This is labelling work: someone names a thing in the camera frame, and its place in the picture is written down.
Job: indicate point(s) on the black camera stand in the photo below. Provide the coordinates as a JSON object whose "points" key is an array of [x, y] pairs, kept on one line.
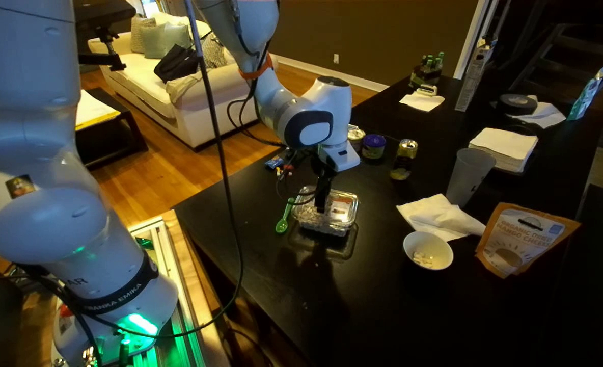
{"points": [[104, 34]]}

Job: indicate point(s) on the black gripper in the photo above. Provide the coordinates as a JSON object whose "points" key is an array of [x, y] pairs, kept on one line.
{"points": [[324, 177]]}

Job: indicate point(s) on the transparent bowl with seeds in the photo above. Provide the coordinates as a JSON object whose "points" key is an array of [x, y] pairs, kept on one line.
{"points": [[329, 231]]}

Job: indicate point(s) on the green plastic spoon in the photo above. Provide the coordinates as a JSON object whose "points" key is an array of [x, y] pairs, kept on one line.
{"points": [[286, 217]]}

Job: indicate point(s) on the black round dish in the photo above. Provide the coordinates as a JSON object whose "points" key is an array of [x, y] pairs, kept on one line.
{"points": [[518, 103]]}

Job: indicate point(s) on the dark wooden staircase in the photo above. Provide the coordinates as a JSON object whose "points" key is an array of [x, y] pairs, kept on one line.
{"points": [[558, 53]]}

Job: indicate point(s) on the dark coffee table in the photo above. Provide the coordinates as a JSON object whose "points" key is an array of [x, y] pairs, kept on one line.
{"points": [[120, 139]]}

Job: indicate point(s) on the blue candy packet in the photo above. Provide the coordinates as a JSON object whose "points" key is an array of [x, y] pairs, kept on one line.
{"points": [[275, 161]]}

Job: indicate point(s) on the white tall container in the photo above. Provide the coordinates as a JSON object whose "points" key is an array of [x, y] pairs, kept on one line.
{"points": [[473, 75]]}

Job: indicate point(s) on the blue lidded container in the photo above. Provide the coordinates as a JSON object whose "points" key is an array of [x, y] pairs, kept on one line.
{"points": [[373, 146]]}

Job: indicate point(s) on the white sofa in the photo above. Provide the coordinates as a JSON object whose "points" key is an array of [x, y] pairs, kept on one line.
{"points": [[191, 116]]}

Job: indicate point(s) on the white book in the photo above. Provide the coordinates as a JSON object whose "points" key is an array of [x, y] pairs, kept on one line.
{"points": [[95, 111]]}

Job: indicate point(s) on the robot mounting stand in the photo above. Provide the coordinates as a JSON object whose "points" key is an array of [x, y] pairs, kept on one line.
{"points": [[171, 257]]}

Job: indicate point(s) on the small white bowl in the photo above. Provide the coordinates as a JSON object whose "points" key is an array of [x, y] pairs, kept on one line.
{"points": [[429, 251]]}

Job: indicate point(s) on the gummy worm candy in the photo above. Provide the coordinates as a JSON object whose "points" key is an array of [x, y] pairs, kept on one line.
{"points": [[287, 171], [280, 173]]}

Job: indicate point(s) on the transparent lid with label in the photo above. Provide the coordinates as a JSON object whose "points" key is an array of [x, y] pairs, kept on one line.
{"points": [[342, 210]]}

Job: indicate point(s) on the clear plastic cup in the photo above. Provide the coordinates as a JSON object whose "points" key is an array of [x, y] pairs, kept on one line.
{"points": [[468, 177]]}

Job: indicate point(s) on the small glass spice jar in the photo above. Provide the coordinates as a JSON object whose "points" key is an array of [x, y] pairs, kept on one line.
{"points": [[405, 154]]}

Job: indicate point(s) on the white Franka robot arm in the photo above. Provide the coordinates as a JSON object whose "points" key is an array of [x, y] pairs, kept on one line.
{"points": [[29, 103]]}

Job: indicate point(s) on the crumpled white napkin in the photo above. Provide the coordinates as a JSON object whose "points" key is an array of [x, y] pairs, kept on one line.
{"points": [[436, 217]]}

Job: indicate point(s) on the white paper sheet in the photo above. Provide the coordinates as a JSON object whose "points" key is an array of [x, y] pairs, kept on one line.
{"points": [[547, 116]]}

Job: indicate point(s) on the round clear jar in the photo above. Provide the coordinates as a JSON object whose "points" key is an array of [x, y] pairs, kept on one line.
{"points": [[356, 136]]}

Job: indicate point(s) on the grey sofa pillow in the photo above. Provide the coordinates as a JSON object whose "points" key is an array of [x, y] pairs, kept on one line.
{"points": [[160, 38]]}

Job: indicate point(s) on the black bag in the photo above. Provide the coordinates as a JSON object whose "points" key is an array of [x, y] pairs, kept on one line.
{"points": [[177, 63]]}

